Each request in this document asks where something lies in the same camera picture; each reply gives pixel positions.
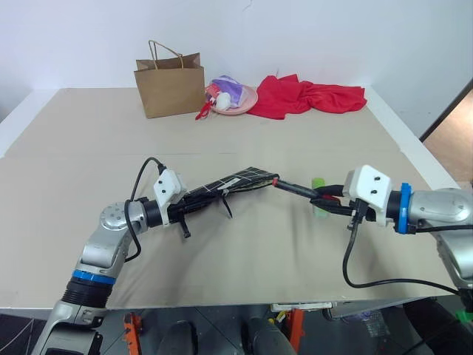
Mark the pink bowl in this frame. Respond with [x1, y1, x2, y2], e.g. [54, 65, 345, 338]
[205, 84, 259, 116]

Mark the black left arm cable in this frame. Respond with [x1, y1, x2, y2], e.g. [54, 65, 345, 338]
[123, 157, 166, 263]

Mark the black grid pouch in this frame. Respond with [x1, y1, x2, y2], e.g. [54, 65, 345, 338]
[183, 166, 281, 203]

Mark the red ribbon item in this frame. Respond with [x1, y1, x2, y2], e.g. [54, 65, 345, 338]
[194, 100, 214, 121]

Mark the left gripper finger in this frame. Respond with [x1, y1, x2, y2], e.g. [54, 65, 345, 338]
[183, 189, 227, 208]
[190, 192, 234, 220]

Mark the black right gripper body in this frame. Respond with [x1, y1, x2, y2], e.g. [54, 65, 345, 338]
[341, 184, 371, 229]

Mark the red cloth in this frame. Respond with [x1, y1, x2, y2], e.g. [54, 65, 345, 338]
[246, 73, 368, 121]

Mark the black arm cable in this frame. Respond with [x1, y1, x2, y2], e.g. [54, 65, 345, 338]
[341, 220, 463, 296]
[123, 157, 166, 263]

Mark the dark door frame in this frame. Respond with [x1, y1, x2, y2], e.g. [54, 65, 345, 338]
[418, 78, 473, 142]

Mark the white bracket under table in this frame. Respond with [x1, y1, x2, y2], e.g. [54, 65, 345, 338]
[270, 301, 333, 312]

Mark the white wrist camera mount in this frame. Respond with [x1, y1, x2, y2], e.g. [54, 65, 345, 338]
[342, 164, 395, 227]
[152, 169, 188, 227]

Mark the orange clamp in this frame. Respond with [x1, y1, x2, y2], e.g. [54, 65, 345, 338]
[287, 308, 306, 345]
[123, 312, 143, 355]

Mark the red marker with black barrel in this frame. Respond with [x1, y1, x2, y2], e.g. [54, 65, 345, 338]
[272, 177, 341, 203]

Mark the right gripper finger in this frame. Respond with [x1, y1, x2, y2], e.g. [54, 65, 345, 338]
[316, 183, 349, 196]
[309, 197, 358, 217]

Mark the dark rounded shape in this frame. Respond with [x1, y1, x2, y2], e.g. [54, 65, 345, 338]
[240, 315, 299, 355]
[165, 319, 197, 355]

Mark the brown paper bag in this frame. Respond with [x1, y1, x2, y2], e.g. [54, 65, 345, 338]
[133, 39, 206, 120]

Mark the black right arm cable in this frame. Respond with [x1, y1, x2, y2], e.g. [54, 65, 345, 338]
[341, 220, 463, 296]

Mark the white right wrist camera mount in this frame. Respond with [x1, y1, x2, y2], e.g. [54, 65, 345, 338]
[342, 164, 395, 227]

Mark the purple and white cloth bag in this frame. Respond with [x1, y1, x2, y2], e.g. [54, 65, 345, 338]
[209, 75, 248, 109]

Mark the grey mesh basket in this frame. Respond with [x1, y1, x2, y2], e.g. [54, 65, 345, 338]
[324, 305, 389, 338]

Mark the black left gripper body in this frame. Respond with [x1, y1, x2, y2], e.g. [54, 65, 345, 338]
[168, 197, 199, 240]

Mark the black rounded bulk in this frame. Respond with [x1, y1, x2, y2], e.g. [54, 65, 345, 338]
[404, 297, 473, 355]

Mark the green highlighter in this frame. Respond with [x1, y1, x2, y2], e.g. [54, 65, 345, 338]
[310, 177, 329, 220]

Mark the green plastic part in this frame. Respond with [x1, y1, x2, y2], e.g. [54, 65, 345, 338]
[454, 308, 473, 327]

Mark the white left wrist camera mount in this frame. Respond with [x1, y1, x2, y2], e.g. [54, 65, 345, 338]
[152, 169, 188, 227]

